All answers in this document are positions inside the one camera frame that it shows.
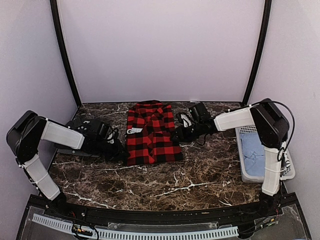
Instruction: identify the black frame post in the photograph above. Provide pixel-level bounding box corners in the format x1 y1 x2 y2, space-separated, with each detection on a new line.
241 0 272 106
49 0 82 108

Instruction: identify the left black frame post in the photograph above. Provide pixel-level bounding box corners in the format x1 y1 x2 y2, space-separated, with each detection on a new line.
49 0 82 108

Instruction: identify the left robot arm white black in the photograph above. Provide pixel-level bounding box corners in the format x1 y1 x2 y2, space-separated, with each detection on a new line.
6 110 129 218

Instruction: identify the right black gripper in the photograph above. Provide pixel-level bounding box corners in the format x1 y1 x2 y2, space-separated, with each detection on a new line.
169 121 204 143

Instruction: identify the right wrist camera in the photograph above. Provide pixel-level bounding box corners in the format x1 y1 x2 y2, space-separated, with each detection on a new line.
176 112 193 128

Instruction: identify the black curved front rail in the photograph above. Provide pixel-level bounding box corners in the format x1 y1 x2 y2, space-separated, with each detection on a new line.
37 199 276 226

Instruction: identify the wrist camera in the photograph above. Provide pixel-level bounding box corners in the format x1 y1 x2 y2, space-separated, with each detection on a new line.
176 112 193 128
106 128 119 144

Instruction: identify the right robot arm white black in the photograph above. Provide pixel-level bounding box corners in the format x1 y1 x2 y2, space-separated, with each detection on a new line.
171 98 296 196

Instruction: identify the white plastic laundry basket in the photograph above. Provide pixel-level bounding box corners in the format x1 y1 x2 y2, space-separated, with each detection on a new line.
234 124 296 184

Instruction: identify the folded black pinstripe shirt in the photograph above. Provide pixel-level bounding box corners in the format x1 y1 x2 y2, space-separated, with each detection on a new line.
65 118 104 133

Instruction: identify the red black plaid shirt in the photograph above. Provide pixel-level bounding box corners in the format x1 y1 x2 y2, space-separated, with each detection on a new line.
125 100 183 166

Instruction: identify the right black frame post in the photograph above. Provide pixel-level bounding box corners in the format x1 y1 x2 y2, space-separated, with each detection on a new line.
241 0 272 106

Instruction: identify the white slotted cable duct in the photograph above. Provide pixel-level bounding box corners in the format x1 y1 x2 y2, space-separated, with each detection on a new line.
32 213 239 240

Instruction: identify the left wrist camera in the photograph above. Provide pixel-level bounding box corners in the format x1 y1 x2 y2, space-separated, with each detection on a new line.
106 128 119 144

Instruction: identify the black white checked shirt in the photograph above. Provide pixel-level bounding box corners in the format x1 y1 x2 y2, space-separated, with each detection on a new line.
280 150 296 181

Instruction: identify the light blue folded shirt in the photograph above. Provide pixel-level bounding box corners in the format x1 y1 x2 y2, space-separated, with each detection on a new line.
240 132 265 177

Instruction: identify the folded grey shirt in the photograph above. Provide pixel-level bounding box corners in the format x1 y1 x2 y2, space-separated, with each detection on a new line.
57 148 100 158

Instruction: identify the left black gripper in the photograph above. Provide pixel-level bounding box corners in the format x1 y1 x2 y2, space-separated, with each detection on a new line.
95 138 130 162

